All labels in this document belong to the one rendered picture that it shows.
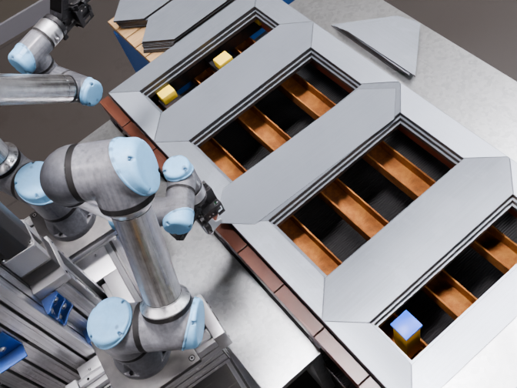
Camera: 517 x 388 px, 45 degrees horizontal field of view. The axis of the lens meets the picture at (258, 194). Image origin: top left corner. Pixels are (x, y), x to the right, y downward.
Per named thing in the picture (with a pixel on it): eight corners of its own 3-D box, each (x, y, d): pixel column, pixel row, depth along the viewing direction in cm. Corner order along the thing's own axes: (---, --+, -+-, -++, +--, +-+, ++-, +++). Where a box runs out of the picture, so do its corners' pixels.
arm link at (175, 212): (155, 239, 162) (158, 202, 168) (197, 235, 160) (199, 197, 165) (144, 225, 155) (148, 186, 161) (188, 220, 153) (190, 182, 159)
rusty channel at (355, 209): (196, 61, 263) (192, 52, 259) (526, 349, 176) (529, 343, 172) (181, 71, 262) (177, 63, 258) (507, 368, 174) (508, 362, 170)
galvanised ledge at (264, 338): (112, 124, 259) (109, 119, 256) (321, 356, 190) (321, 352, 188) (72, 153, 255) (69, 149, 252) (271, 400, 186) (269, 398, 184)
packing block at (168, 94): (171, 89, 244) (168, 82, 241) (178, 96, 241) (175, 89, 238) (158, 98, 243) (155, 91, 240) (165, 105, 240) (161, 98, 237)
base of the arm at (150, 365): (130, 392, 156) (114, 381, 148) (106, 343, 165) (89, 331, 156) (181, 356, 158) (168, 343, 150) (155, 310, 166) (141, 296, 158)
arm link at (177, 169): (158, 182, 159) (161, 153, 163) (173, 202, 168) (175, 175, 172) (188, 178, 157) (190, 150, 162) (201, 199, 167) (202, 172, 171)
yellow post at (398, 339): (408, 336, 184) (406, 313, 168) (420, 349, 182) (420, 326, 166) (395, 348, 183) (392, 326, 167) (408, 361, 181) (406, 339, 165)
